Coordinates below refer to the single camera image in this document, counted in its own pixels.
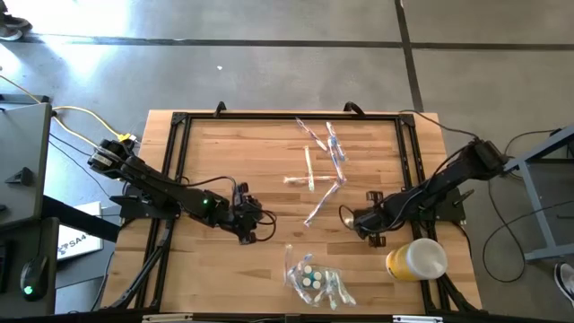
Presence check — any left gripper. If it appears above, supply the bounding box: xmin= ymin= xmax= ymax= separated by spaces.
xmin=221 ymin=194 xmax=266 ymax=247

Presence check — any white printed box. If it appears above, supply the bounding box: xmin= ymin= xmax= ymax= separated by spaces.
xmin=57 ymin=200 xmax=105 ymax=262

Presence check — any orange yellow toothbrush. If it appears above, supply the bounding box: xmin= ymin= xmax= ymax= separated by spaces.
xmin=283 ymin=243 xmax=296 ymax=285

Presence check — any silver metal bracket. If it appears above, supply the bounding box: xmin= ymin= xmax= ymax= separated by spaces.
xmin=142 ymin=312 xmax=195 ymax=323
xmin=392 ymin=314 xmax=445 ymax=323

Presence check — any black diagonal beam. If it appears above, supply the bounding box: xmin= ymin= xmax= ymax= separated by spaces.
xmin=42 ymin=195 xmax=122 ymax=243

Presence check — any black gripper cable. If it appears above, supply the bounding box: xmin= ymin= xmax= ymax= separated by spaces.
xmin=338 ymin=204 xmax=360 ymax=232
xmin=186 ymin=174 xmax=278 ymax=243

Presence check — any small black desk object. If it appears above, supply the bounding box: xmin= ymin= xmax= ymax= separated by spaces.
xmin=4 ymin=166 xmax=35 ymax=187

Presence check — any black aluminium table frame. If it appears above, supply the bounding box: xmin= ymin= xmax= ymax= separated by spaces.
xmin=100 ymin=110 xmax=484 ymax=315

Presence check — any grey metal stand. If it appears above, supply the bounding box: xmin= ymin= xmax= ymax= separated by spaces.
xmin=495 ymin=124 xmax=574 ymax=264

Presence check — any yellow floor cable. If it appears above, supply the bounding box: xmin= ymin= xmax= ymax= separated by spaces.
xmin=0 ymin=74 xmax=134 ymax=144
xmin=52 ymin=116 xmax=102 ymax=149

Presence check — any black computer mouse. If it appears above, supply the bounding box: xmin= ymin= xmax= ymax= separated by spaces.
xmin=20 ymin=254 xmax=49 ymax=302

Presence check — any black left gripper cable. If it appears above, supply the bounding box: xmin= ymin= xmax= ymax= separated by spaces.
xmin=186 ymin=174 xmax=278 ymax=243

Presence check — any clear bag of toothbrushes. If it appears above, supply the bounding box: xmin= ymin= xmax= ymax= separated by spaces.
xmin=326 ymin=268 xmax=338 ymax=311

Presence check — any grey desk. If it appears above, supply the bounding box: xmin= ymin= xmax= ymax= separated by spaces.
xmin=0 ymin=93 xmax=54 ymax=231

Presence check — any purple wrapped toothbrush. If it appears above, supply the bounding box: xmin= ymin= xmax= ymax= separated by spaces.
xmin=294 ymin=116 xmax=329 ymax=153

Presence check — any dark grey side table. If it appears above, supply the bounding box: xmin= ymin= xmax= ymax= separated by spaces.
xmin=0 ymin=217 xmax=60 ymax=320

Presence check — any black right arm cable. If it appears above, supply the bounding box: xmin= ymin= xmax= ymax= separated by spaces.
xmin=397 ymin=109 xmax=479 ymax=144

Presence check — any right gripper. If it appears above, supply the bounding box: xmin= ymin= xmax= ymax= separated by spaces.
xmin=352 ymin=190 xmax=405 ymax=249

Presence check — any yellow canister with white lid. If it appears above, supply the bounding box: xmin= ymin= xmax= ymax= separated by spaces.
xmin=385 ymin=237 xmax=448 ymax=283

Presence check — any black floor cable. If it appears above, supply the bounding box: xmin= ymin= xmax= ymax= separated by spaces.
xmin=48 ymin=132 xmax=113 ymax=198
xmin=501 ymin=128 xmax=561 ymax=181
xmin=482 ymin=199 xmax=574 ymax=284

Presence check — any person's shoe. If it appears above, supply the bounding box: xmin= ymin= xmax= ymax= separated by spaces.
xmin=0 ymin=25 xmax=23 ymax=42
xmin=0 ymin=12 xmax=33 ymax=33
xmin=553 ymin=262 xmax=574 ymax=307

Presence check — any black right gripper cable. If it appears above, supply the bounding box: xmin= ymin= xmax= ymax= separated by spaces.
xmin=338 ymin=204 xmax=360 ymax=232

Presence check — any blue toothbrush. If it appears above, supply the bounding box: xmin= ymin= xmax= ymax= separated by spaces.
xmin=325 ymin=120 xmax=347 ymax=162
xmin=293 ymin=252 xmax=316 ymax=275
xmin=326 ymin=136 xmax=349 ymax=186
xmin=335 ymin=276 xmax=359 ymax=309
xmin=302 ymin=179 xmax=344 ymax=229

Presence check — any clear plastic bag pile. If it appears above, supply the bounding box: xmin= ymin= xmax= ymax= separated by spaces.
xmin=286 ymin=268 xmax=314 ymax=307

